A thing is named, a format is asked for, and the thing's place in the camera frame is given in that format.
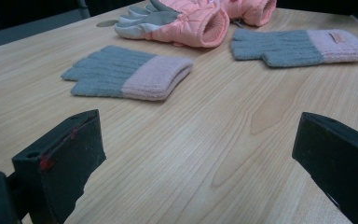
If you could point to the grey pink labelled knit glove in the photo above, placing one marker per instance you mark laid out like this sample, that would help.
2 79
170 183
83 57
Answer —
276 46

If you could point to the pink ski glove grey palm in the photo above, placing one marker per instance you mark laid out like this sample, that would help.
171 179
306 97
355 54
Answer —
192 28

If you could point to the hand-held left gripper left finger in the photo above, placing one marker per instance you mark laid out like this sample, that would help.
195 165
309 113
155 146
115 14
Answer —
65 161

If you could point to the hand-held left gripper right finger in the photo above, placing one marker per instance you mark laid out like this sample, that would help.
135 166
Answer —
345 161

